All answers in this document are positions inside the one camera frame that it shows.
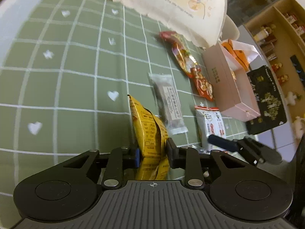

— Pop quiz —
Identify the pink cardboard box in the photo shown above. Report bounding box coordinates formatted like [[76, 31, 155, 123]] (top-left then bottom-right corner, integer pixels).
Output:
[[202, 43, 261, 122]]

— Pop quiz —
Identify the white red snack packet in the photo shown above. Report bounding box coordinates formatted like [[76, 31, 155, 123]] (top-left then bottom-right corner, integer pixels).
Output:
[[213, 108, 227, 139], [195, 105, 216, 148]]

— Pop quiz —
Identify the wooden shelf unit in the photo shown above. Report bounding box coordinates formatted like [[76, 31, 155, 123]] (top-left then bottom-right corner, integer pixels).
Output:
[[244, 0, 305, 124]]

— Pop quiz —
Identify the red chips packet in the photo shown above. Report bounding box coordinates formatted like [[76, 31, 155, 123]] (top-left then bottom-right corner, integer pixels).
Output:
[[159, 31, 199, 70], [189, 65, 215, 101]]

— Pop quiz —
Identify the cream mesh food cover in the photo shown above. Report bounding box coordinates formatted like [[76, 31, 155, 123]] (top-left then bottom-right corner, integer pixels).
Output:
[[95, 0, 227, 48]]

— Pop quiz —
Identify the green checked tablecloth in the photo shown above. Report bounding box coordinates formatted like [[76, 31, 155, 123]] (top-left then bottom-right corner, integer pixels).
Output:
[[0, 0, 262, 196]]

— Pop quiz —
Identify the clear brown snack packet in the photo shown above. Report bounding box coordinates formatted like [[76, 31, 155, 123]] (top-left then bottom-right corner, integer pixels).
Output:
[[147, 73, 189, 135]]

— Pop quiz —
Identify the beige chair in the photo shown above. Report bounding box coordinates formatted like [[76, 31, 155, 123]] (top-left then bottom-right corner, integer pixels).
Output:
[[218, 14, 239, 41]]

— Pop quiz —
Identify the white tissue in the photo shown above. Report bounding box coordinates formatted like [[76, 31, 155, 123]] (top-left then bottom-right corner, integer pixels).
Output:
[[229, 39, 261, 64]]

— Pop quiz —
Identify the yellow snack packet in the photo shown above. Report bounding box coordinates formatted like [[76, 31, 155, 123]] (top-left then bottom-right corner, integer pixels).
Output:
[[127, 95, 171, 180]]

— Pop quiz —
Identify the black printed snack bag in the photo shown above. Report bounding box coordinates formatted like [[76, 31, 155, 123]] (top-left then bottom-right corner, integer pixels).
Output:
[[245, 65, 287, 135]]

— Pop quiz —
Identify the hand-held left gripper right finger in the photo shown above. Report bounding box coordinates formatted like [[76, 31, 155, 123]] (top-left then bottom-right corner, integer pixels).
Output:
[[166, 138, 248, 190]]

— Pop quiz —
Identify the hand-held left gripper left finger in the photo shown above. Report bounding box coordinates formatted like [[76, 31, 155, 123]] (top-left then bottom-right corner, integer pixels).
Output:
[[62, 146, 140, 190]]

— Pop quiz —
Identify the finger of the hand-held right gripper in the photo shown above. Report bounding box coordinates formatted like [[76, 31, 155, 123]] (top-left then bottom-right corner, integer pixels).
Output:
[[208, 134, 283, 165]]

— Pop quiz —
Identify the orange tissue holder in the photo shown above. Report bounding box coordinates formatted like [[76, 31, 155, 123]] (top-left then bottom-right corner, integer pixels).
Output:
[[220, 40, 250, 71]]

